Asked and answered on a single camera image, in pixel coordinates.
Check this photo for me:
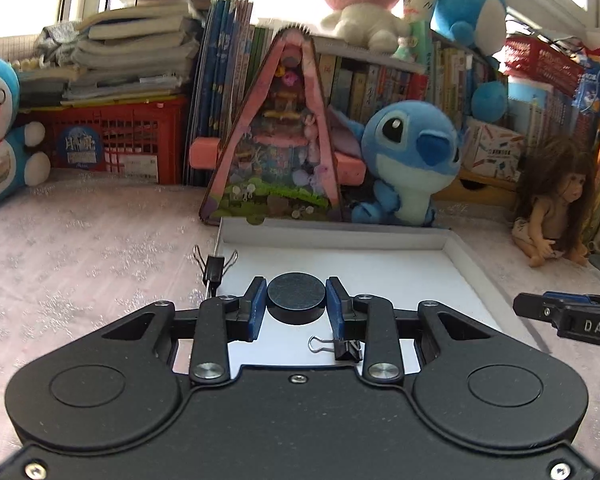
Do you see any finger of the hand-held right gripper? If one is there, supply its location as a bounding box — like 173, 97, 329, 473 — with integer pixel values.
513, 291, 600, 327

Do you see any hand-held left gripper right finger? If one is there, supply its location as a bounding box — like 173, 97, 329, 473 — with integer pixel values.
326, 276, 498, 387

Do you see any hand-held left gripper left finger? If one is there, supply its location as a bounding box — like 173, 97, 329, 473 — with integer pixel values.
102, 276, 268, 386

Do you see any black round puck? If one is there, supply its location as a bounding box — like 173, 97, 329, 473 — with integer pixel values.
266, 272, 327, 325

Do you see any white cardboard box tray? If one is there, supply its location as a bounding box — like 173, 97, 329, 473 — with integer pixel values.
212, 217, 551, 377

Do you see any black binder clip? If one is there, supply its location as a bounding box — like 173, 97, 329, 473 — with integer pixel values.
192, 245, 239, 299
307, 336, 364, 364

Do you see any brown-haired doll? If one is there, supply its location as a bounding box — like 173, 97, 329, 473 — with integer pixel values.
511, 135, 597, 269

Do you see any wooden drawer box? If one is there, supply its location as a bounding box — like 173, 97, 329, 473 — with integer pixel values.
442, 166, 522, 209

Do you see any white colourful printed box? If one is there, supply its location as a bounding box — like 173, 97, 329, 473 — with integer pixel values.
461, 119, 527, 184

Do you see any pink triangular miniature dollhouse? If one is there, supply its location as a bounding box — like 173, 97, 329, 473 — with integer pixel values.
200, 24, 347, 227

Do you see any blue alien plush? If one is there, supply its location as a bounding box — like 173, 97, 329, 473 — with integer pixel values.
349, 100, 470, 227

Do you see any pink floral tablecloth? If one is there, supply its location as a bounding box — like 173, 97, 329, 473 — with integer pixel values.
0, 167, 600, 466

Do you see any red plastic crate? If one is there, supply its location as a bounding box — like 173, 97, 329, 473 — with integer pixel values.
34, 96, 191, 186

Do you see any row of blue upright books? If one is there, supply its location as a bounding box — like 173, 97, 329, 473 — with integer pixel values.
186, 0, 257, 188

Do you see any row of shelf books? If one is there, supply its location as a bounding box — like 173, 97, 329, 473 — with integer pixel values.
250, 20, 482, 128

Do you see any blue printed bag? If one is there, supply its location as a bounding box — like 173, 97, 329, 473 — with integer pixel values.
571, 44, 600, 113

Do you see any red plastic basket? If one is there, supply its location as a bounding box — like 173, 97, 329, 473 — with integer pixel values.
499, 34, 590, 100

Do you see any white shelf board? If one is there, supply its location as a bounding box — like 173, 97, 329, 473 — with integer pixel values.
307, 34, 427, 75

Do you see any stack of books and papers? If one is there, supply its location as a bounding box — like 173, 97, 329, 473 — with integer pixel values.
17, 0, 253, 109

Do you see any blue robot cat plush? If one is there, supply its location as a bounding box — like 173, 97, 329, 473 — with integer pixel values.
0, 55, 52, 224

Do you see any large blue plush toy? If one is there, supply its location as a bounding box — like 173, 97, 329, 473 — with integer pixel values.
429, 0, 512, 120

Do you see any pink hooded rabbit plush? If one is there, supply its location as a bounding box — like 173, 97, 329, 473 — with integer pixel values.
320, 0, 412, 52

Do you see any black cable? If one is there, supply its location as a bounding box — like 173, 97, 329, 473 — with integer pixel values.
505, 14, 598, 58

